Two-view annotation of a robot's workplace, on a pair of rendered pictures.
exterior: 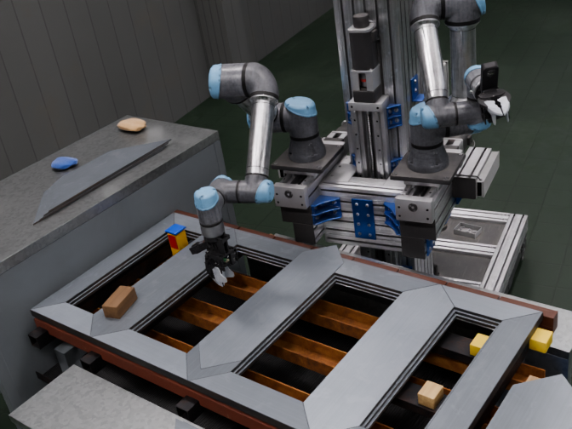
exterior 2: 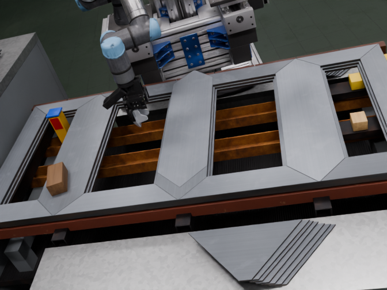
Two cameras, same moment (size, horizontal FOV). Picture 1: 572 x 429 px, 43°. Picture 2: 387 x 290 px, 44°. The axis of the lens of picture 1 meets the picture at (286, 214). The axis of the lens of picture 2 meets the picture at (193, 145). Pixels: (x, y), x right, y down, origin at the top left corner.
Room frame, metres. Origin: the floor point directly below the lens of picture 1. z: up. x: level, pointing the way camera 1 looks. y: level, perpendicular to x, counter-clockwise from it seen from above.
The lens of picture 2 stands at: (0.62, 0.76, 1.89)
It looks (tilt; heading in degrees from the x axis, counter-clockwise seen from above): 38 degrees down; 334
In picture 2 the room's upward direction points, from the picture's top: 18 degrees counter-clockwise
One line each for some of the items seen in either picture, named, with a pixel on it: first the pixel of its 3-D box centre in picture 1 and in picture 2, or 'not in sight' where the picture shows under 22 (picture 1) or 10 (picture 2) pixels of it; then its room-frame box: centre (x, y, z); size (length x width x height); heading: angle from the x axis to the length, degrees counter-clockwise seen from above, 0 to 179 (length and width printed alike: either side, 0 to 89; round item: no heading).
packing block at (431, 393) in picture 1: (431, 394); (358, 121); (1.50, -0.31, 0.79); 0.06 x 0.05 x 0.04; 139
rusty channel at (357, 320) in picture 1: (308, 308); (199, 123); (2.12, -0.02, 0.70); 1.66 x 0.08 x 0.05; 49
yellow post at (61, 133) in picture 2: (180, 252); (64, 131); (2.52, 0.44, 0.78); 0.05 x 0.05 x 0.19; 49
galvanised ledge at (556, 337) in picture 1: (398, 286); (245, 85); (2.21, -0.37, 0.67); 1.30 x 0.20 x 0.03; 49
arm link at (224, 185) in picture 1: (223, 191); (116, 42); (2.14, 0.19, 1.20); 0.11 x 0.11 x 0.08; 70
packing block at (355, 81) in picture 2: (482, 346); (356, 81); (1.67, -0.51, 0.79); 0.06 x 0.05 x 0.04; 139
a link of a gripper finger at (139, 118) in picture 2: (220, 278); (140, 118); (2.04, 0.25, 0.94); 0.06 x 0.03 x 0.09; 49
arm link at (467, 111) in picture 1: (473, 111); not in sight; (2.14, -0.64, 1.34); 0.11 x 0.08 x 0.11; 85
